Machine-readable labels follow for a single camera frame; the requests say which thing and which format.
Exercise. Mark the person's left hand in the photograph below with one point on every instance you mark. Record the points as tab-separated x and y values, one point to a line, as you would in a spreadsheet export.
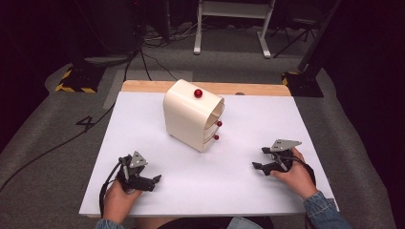
116	203

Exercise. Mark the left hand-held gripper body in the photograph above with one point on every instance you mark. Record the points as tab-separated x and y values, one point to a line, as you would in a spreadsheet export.
133	178

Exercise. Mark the black slanted stand pole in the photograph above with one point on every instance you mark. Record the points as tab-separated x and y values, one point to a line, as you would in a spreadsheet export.
320	35

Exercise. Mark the black tripod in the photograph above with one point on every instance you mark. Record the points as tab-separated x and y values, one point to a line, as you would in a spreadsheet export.
299	31

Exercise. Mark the black striped stand base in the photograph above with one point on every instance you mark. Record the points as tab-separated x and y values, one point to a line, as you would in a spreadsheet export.
81	79
304	84

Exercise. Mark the person's right hand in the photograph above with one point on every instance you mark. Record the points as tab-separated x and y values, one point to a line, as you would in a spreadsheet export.
297	181

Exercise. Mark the cream mini drawer cabinet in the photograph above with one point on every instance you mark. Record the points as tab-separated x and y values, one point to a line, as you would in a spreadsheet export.
186	117

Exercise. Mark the white desk frame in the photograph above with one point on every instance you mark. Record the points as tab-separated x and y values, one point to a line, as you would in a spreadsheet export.
234	9

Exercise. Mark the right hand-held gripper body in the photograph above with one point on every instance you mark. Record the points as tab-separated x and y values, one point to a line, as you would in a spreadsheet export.
281	159

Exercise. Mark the white table mat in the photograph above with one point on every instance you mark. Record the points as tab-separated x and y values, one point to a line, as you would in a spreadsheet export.
242	178

